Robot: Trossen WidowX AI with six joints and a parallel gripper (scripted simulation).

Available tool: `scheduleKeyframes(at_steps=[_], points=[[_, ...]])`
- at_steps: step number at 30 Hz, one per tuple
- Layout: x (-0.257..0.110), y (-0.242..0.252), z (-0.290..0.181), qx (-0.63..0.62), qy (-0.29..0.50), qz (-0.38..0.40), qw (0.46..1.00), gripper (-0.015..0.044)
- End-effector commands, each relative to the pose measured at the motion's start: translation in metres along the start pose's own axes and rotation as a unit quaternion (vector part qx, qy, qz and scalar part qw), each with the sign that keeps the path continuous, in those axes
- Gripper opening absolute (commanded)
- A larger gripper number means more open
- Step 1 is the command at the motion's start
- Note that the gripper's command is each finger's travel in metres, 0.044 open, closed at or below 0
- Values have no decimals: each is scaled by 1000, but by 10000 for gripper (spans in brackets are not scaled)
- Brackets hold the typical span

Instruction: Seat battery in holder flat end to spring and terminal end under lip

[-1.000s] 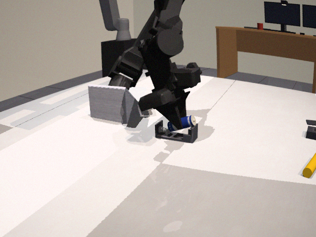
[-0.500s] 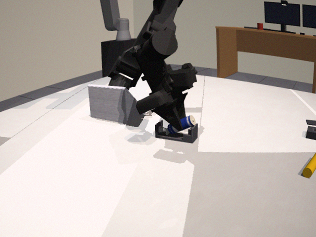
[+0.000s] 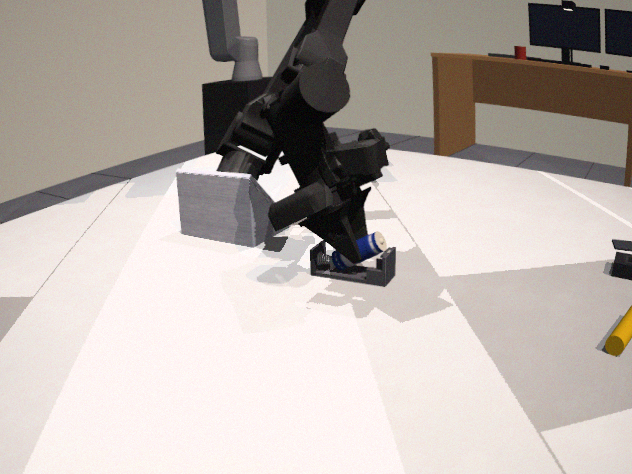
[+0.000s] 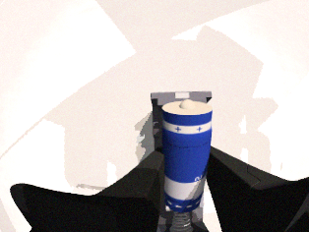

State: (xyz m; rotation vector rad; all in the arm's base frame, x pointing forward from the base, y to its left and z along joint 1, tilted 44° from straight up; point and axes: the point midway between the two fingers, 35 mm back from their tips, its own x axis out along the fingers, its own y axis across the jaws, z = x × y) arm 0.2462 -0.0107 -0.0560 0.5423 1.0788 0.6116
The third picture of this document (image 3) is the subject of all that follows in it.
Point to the blue and white battery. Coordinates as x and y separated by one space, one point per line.
369 246

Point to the yellow cylinder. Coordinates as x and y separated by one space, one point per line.
621 335

